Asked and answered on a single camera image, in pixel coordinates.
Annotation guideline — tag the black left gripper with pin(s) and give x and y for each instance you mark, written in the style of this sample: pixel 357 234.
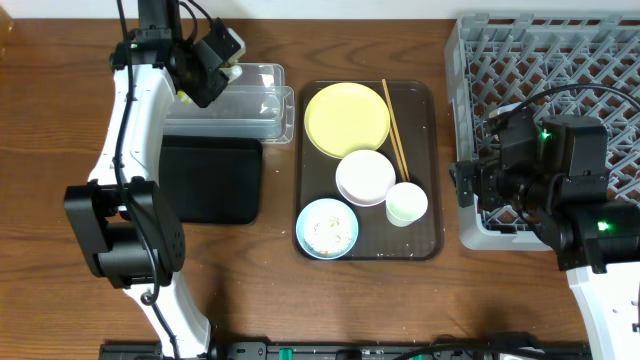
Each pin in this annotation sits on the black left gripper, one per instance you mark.
pixel 201 86

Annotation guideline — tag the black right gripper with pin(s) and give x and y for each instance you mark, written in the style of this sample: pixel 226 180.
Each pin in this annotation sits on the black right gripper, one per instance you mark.
pixel 463 183

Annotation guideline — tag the white cup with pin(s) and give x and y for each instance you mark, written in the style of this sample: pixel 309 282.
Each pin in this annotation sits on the white cup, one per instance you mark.
pixel 405 203

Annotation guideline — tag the pink bowl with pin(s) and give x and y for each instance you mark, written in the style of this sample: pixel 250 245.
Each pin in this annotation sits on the pink bowl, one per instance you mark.
pixel 364 177

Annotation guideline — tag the yellow plate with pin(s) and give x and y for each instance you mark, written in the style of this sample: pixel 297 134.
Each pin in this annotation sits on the yellow plate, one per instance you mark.
pixel 345 117

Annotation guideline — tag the light blue bowl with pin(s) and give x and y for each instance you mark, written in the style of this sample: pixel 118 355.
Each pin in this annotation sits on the light blue bowl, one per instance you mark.
pixel 319 208

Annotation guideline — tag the rice and shell waste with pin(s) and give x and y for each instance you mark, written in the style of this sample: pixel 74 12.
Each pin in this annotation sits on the rice and shell waste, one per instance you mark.
pixel 328 235

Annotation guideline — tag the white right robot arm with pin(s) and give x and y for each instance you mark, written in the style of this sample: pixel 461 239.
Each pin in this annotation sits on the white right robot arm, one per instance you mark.
pixel 553 173

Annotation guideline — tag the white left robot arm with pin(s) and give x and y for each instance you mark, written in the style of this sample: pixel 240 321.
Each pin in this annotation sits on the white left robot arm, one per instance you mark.
pixel 125 228

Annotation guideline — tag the grey dishwasher rack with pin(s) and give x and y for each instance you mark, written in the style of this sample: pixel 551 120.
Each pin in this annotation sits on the grey dishwasher rack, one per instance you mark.
pixel 495 62

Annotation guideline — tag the clear plastic bin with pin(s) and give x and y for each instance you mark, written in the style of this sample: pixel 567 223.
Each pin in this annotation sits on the clear plastic bin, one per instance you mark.
pixel 257 105

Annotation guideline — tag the dark brown serving tray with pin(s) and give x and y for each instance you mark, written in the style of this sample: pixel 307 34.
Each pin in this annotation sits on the dark brown serving tray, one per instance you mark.
pixel 378 239

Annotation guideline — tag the black tray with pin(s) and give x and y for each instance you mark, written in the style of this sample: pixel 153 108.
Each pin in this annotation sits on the black tray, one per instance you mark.
pixel 212 180

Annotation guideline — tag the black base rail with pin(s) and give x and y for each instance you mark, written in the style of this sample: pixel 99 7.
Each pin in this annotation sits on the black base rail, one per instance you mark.
pixel 261 351

